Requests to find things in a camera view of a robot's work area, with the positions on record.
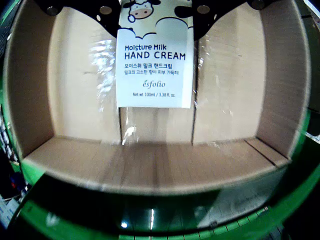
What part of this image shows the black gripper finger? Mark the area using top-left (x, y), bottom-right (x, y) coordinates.
top-left (191, 0), bottom-right (270, 41)
top-left (37, 0), bottom-right (123, 38)

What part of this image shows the cow print hand cream box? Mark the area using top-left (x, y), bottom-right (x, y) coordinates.
top-left (116, 0), bottom-right (195, 110)

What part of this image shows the large open cardboard tray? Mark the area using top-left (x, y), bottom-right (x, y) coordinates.
top-left (2, 0), bottom-right (312, 193)

